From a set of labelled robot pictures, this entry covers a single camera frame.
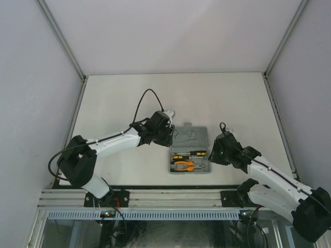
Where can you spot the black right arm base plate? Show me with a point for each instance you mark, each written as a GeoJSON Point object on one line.
{"type": "Point", "coordinates": [236, 199]}

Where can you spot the long black yellow screwdriver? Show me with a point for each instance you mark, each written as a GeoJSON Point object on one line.
{"type": "Point", "coordinates": [199, 153]}

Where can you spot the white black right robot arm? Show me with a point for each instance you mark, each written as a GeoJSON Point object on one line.
{"type": "Point", "coordinates": [308, 209]}

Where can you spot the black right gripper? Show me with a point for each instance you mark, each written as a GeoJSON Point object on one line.
{"type": "Point", "coordinates": [214, 157]}

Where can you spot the grey plastic tool case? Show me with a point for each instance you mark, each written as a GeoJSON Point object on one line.
{"type": "Point", "coordinates": [188, 138]}

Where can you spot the aluminium frame post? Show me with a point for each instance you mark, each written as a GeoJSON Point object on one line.
{"type": "Point", "coordinates": [55, 28]}
{"type": "Point", "coordinates": [286, 36]}

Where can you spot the left aluminium frame post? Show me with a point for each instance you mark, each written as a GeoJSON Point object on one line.
{"type": "Point", "coordinates": [55, 28]}

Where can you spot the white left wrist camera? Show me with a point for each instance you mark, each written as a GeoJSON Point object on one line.
{"type": "Point", "coordinates": [171, 115]}

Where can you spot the right aluminium frame post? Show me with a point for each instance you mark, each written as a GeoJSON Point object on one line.
{"type": "Point", "coordinates": [286, 36]}

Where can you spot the aluminium front rail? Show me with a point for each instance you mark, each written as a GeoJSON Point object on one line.
{"type": "Point", "coordinates": [139, 199]}

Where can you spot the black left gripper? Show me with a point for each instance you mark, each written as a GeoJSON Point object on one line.
{"type": "Point", "coordinates": [167, 141]}

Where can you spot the grey slotted cable duct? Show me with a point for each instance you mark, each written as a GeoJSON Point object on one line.
{"type": "Point", "coordinates": [145, 215]}

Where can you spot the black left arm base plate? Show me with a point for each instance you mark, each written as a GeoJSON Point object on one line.
{"type": "Point", "coordinates": [117, 198]}

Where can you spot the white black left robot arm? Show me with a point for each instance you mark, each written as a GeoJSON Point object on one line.
{"type": "Point", "coordinates": [78, 160]}

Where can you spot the orange black pliers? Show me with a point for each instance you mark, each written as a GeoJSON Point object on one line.
{"type": "Point", "coordinates": [186, 166]}

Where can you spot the short yellow black screwdriver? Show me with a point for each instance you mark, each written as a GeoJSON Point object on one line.
{"type": "Point", "coordinates": [180, 157]}

